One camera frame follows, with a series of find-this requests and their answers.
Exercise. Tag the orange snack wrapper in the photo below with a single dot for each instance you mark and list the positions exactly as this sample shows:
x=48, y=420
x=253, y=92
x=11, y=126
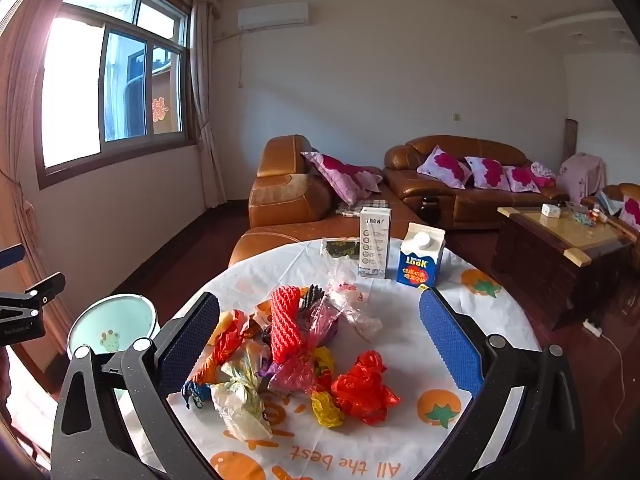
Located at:
x=230, y=340

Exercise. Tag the red foam fruit net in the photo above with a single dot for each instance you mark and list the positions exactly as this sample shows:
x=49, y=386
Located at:
x=285, y=320

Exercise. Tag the pink cloth covered chair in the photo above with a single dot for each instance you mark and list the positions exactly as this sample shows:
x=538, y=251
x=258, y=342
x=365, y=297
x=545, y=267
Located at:
x=580, y=175

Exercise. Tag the white power strip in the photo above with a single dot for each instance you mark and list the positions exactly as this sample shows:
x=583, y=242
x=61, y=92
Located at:
x=592, y=327

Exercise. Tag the pale green plastic bag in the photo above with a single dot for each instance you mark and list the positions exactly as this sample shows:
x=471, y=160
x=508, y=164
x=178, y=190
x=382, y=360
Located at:
x=240, y=400

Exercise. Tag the dark wooden coffee table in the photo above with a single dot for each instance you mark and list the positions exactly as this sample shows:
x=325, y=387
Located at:
x=540, y=265

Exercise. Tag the red paper window decal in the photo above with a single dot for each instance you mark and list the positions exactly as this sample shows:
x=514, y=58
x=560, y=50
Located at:
x=160, y=109

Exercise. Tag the red plastic bag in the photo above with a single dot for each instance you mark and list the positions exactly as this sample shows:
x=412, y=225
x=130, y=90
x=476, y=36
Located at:
x=365, y=390

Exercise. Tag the brown framed window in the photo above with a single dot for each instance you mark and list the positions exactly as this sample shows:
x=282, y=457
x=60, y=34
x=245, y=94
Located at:
x=125, y=85

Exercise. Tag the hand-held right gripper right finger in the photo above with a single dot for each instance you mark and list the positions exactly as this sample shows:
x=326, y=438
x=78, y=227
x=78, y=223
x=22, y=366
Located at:
x=450, y=340

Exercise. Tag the leaning wooden board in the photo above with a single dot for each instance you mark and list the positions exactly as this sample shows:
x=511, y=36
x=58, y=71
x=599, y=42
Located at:
x=570, y=140

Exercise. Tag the yellow wrapper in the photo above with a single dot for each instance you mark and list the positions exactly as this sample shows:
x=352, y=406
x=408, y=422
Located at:
x=326, y=412

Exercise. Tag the brown leather long sofa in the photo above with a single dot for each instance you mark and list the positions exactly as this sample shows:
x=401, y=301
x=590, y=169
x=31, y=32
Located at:
x=470, y=205

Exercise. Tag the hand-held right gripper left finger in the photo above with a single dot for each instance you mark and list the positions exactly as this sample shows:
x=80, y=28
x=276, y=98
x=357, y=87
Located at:
x=190, y=340

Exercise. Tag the mint green cartoon basin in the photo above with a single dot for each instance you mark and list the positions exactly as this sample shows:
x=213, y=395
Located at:
x=115, y=320

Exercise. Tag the pink folded blanket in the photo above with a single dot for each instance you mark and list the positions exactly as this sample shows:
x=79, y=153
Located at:
x=542, y=172

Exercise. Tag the tall white carton box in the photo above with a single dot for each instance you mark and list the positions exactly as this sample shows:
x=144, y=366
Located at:
x=375, y=245

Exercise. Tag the white air conditioner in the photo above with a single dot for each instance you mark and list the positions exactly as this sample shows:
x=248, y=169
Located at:
x=272, y=16

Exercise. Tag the pink floral pillow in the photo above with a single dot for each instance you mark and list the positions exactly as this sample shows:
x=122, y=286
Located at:
x=522, y=180
x=487, y=172
x=345, y=175
x=445, y=167

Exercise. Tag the dark seaweed snack packet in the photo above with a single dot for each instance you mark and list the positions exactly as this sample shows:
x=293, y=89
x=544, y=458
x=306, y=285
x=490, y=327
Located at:
x=340, y=248

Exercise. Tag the clear red-print plastic bag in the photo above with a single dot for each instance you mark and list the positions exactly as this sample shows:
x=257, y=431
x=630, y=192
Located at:
x=350, y=305

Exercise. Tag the white orange-print tablecloth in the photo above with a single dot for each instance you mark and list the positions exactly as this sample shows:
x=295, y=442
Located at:
x=390, y=310

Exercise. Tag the small white box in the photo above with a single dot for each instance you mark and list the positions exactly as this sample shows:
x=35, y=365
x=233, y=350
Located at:
x=551, y=210

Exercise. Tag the brown leather chaise sofa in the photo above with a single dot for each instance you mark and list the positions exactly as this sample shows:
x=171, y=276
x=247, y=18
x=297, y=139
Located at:
x=285, y=195

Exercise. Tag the black foam fruit net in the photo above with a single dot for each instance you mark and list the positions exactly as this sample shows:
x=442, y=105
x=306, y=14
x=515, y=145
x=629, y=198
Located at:
x=312, y=295

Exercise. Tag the brown leather armchair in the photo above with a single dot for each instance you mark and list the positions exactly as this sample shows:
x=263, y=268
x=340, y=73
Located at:
x=612, y=200

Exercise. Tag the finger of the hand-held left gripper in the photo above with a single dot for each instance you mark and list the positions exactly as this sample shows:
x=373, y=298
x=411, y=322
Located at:
x=45, y=287
x=12, y=256

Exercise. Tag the pink purple plastic bag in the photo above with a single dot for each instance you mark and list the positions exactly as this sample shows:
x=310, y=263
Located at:
x=295, y=375

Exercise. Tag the pinkish beige curtain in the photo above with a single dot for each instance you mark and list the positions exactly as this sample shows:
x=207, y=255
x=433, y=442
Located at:
x=205, y=110
x=20, y=110

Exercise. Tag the small blue wrapper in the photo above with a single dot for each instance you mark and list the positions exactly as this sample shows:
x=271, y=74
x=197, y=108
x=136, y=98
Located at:
x=195, y=394

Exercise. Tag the checkered cloth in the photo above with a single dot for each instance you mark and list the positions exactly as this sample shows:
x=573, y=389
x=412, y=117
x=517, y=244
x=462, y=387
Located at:
x=350, y=209

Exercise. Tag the blue milk carton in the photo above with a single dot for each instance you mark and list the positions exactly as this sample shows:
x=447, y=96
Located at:
x=417, y=267

